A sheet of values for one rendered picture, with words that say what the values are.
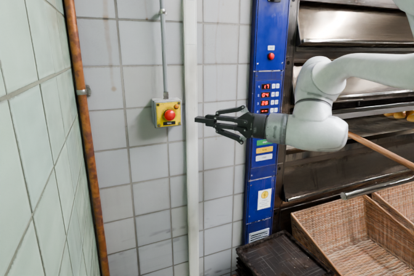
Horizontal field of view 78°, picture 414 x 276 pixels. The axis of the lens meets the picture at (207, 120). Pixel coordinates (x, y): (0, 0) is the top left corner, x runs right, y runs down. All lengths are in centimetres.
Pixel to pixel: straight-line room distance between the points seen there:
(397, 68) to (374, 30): 106
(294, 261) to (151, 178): 69
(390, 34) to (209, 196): 124
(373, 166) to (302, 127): 118
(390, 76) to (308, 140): 27
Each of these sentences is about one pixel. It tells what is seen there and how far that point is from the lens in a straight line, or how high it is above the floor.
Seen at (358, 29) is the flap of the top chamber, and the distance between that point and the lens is 151.
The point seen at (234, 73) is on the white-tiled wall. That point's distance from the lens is 108.
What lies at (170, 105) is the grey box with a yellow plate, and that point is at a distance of 92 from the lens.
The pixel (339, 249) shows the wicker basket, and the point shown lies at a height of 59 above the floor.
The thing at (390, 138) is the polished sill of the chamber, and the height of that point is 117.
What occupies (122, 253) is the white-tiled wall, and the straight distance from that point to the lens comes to 126.
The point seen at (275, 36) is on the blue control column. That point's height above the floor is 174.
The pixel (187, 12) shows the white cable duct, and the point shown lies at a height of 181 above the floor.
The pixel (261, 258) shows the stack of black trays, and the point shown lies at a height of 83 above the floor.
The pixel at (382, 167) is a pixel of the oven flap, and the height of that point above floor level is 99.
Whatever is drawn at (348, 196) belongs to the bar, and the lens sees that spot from 110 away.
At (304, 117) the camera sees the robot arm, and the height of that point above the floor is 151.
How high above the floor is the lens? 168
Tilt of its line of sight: 15 degrees down
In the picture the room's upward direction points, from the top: straight up
